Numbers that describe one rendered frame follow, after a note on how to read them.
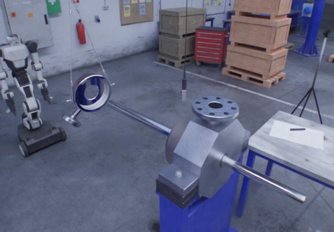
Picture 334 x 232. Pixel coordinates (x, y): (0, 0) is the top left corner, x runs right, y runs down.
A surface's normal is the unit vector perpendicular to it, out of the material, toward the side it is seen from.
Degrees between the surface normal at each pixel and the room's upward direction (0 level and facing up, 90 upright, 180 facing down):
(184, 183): 0
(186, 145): 45
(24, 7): 90
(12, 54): 90
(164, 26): 90
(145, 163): 0
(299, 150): 0
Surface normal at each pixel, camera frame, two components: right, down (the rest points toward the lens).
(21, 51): 0.72, 0.32
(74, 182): 0.00, -0.89
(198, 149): -0.48, -0.39
